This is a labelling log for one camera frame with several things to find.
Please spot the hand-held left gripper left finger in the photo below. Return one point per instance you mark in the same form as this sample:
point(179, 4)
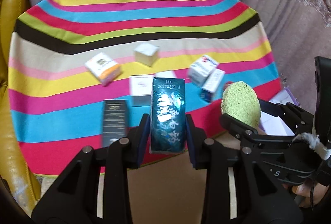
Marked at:
point(143, 141)

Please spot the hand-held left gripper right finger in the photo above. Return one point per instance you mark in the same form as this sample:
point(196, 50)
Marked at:
point(192, 141)

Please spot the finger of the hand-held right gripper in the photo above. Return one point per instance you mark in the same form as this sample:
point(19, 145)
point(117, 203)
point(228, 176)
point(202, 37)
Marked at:
point(238, 128)
point(297, 115)

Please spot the green sponge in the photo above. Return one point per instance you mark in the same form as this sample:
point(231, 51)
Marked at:
point(240, 105)

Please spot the purple cardboard box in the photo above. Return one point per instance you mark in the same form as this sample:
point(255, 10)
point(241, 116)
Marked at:
point(271, 123)

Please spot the shiny holographic box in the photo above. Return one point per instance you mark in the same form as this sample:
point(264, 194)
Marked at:
point(168, 115)

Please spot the white box with orange stripes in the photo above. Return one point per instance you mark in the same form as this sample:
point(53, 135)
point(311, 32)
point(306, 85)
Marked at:
point(102, 67)

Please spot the white cube box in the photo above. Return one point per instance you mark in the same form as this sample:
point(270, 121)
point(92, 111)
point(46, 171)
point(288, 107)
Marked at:
point(146, 54)

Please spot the person's right hand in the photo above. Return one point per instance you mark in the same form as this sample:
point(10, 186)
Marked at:
point(305, 190)

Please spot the black box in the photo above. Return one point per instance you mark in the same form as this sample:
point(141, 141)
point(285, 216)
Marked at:
point(115, 120)

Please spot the red and white packet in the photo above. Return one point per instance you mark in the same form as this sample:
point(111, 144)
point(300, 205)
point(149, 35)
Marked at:
point(228, 83)

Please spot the white blue box with picture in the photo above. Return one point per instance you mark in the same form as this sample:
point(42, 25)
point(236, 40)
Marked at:
point(213, 83)

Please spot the white box with grey print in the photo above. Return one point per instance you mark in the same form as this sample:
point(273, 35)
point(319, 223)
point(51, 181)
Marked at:
point(139, 87)

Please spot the beige seat cushion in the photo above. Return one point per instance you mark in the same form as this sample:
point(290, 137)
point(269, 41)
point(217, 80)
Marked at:
point(168, 193)

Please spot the white blue box red dots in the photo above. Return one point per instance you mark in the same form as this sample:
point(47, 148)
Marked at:
point(200, 71)

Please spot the small white box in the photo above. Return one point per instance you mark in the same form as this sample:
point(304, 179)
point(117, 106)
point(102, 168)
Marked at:
point(165, 74)

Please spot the striped colourful tablecloth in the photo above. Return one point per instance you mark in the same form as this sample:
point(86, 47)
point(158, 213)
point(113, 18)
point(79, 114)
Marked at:
point(129, 14)

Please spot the yellow leather sofa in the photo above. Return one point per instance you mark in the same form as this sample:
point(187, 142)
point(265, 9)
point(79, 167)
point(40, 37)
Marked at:
point(15, 84)

